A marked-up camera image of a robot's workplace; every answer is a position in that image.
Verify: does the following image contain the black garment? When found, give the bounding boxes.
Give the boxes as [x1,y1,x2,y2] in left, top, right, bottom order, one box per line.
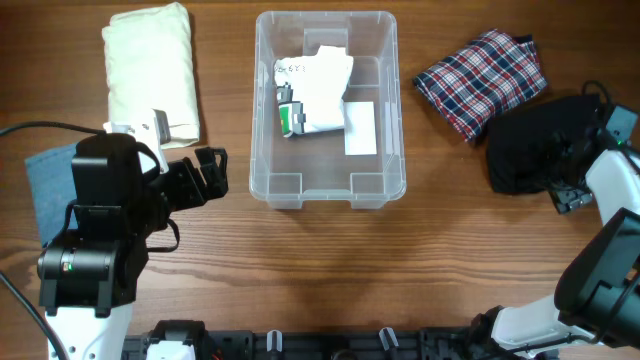
[486,94,601,195]

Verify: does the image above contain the blue jeans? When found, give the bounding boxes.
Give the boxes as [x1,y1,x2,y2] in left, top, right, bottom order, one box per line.
[25,144,76,248]

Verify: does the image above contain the red blue plaid shirt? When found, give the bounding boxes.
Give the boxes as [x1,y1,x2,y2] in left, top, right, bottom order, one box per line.
[412,29,548,142]

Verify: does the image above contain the white printed garment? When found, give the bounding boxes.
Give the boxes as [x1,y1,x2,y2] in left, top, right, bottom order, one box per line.
[273,45,354,138]

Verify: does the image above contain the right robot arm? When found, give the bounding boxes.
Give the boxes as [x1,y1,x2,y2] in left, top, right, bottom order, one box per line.
[453,94,639,359]

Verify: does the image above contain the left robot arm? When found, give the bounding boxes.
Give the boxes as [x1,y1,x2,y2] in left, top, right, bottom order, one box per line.
[37,133,228,359]

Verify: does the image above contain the clear plastic storage container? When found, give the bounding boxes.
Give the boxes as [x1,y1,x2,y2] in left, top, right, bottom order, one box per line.
[249,11,407,209]

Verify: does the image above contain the cream cloth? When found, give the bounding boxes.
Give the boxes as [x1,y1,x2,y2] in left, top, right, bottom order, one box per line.
[102,2,200,149]

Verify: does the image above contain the white label in container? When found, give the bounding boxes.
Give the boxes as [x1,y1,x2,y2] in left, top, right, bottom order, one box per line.
[344,102,377,156]

